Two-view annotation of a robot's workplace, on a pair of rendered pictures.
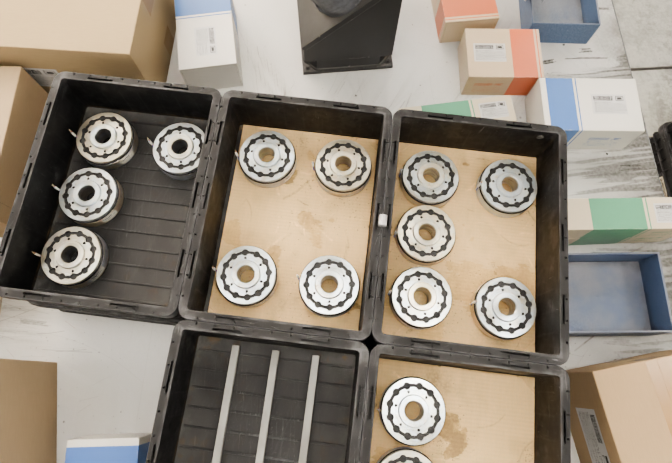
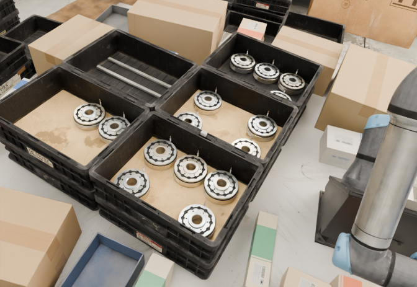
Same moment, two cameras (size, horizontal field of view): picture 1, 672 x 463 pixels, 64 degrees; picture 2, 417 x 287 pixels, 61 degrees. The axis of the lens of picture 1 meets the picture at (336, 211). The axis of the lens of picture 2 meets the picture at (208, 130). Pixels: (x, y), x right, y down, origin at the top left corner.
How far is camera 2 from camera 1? 0.90 m
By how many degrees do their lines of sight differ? 51
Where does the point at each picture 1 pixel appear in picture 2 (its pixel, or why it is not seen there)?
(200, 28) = (352, 140)
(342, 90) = (303, 206)
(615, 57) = not seen: outside the picture
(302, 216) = (226, 132)
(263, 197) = (242, 123)
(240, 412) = (154, 86)
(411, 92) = (292, 245)
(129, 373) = not seen: hidden behind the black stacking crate
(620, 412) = (44, 206)
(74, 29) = (348, 80)
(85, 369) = not seen: hidden behind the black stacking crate
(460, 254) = (171, 185)
